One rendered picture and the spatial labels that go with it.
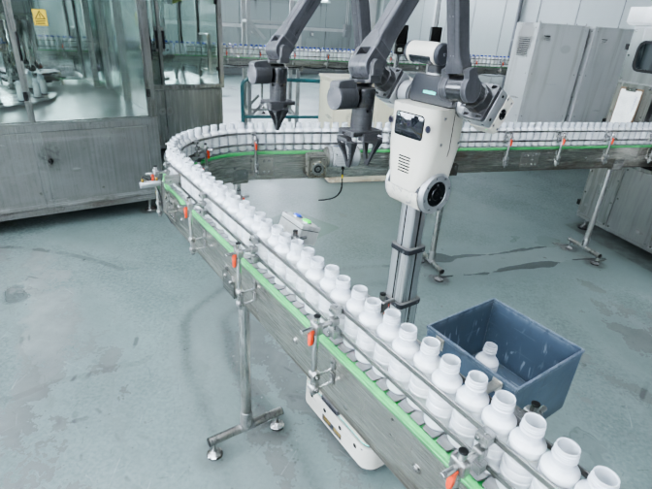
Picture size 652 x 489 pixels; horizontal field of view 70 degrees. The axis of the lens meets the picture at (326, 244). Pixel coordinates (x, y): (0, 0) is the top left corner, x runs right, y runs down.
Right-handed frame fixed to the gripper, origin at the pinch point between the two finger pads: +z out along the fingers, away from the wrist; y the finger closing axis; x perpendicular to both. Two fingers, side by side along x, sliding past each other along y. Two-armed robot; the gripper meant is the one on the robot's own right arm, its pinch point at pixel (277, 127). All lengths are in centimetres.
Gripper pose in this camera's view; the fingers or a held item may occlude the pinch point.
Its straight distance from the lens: 164.5
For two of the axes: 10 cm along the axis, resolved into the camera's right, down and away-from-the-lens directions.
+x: 5.6, 3.9, -7.3
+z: -0.7, 9.0, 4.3
